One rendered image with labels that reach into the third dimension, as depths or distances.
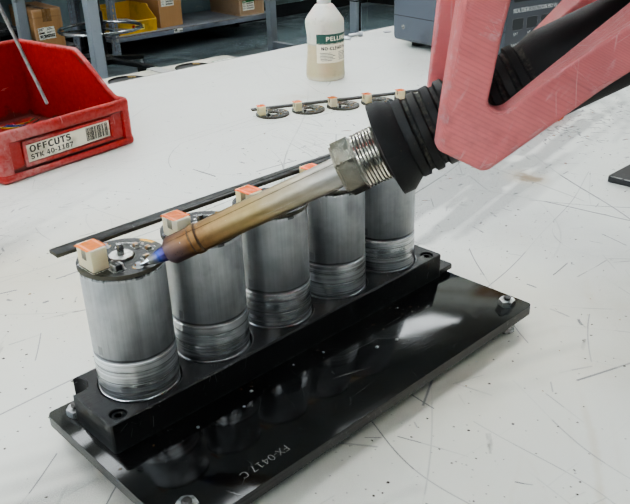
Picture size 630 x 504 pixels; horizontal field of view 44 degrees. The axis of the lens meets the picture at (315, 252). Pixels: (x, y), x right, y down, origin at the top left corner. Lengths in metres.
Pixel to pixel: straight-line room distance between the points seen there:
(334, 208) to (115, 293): 0.08
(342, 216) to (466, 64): 0.10
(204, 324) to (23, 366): 0.09
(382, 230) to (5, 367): 0.15
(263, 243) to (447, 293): 0.09
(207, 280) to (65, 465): 0.07
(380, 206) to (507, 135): 0.11
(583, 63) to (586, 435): 0.12
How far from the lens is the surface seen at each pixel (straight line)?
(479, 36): 0.18
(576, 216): 0.41
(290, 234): 0.25
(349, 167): 0.19
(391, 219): 0.29
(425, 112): 0.19
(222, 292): 0.24
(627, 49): 0.18
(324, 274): 0.27
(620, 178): 0.46
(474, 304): 0.30
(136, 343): 0.22
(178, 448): 0.23
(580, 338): 0.31
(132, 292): 0.22
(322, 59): 0.68
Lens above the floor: 0.91
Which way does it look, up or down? 26 degrees down
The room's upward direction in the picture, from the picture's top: 2 degrees counter-clockwise
